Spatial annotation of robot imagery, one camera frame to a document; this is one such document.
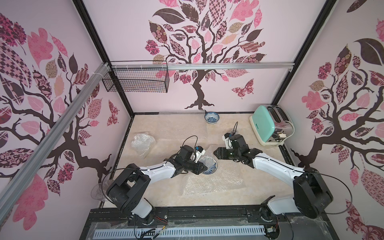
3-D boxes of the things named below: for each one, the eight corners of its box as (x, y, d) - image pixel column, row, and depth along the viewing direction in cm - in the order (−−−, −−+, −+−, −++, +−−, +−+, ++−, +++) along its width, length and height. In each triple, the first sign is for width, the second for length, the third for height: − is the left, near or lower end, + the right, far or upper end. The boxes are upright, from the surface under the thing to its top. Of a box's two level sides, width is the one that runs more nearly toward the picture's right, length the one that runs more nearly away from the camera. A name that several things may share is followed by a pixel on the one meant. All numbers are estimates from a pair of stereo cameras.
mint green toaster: (257, 146, 103) (266, 130, 89) (248, 120, 119) (255, 103, 105) (285, 146, 103) (299, 130, 89) (273, 120, 119) (283, 103, 105)
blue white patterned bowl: (205, 123, 114) (205, 121, 111) (204, 114, 120) (204, 111, 118) (219, 123, 114) (220, 121, 111) (218, 114, 120) (218, 111, 118)
